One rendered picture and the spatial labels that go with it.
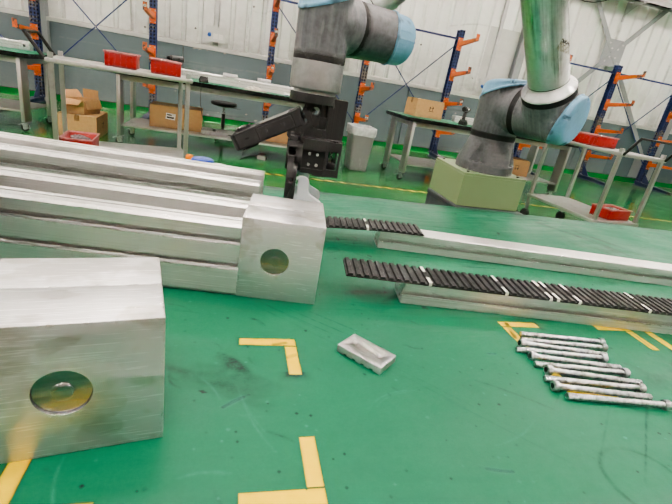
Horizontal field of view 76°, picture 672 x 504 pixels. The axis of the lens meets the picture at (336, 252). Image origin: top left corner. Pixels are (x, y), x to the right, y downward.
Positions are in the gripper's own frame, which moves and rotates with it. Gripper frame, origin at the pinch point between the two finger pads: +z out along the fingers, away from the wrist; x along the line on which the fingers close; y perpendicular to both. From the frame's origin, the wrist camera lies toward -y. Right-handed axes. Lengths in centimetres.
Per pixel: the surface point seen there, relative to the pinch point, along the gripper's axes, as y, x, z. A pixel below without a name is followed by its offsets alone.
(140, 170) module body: -21.0, -5.2, -6.0
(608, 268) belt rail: 57, -2, 0
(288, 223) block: 0.7, -24.1, -7.4
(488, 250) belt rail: 34.8, -2.0, 0.0
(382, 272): 13.0, -20.2, -1.4
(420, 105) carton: 149, 506, -11
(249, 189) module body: -5.5, -5.1, -5.4
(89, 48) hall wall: -342, 707, -7
